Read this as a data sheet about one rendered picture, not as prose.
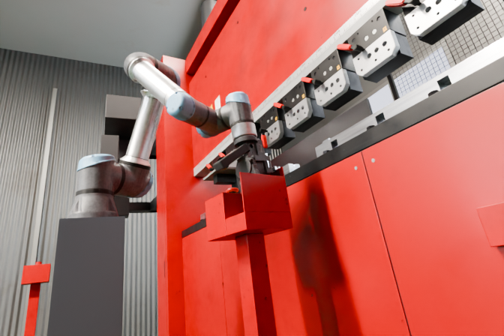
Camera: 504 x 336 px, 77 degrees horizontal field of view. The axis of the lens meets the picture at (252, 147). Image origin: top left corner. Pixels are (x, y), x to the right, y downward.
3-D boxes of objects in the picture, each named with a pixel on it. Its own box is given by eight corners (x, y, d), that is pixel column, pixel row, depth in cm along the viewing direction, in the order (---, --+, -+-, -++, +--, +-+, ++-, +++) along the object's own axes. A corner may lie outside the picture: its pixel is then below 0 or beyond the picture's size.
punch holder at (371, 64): (358, 79, 102) (346, 38, 108) (375, 83, 106) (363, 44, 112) (397, 50, 90) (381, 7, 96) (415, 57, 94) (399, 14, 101)
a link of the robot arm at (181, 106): (121, 36, 114) (192, 91, 85) (145, 51, 123) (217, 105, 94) (105, 64, 115) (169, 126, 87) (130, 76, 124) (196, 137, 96)
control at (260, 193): (207, 241, 92) (203, 182, 99) (250, 239, 102) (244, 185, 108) (246, 229, 78) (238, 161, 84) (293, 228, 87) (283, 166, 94)
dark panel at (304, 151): (266, 222, 240) (259, 168, 256) (268, 222, 241) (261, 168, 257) (389, 178, 151) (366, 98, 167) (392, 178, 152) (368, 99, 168)
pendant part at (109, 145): (97, 199, 248) (100, 157, 261) (114, 199, 253) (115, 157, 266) (97, 183, 210) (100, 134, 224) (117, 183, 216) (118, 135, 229)
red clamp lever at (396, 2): (384, -2, 91) (414, -5, 83) (393, 3, 93) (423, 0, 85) (382, 5, 91) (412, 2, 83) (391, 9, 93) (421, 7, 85)
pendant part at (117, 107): (99, 219, 250) (105, 124, 281) (133, 217, 261) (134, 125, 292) (100, 204, 208) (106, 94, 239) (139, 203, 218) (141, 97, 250)
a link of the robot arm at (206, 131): (185, 111, 101) (211, 97, 96) (208, 122, 110) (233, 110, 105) (187, 133, 98) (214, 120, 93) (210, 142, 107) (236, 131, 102)
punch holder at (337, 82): (317, 108, 118) (309, 71, 124) (334, 111, 122) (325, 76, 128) (346, 87, 106) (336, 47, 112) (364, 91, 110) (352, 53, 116)
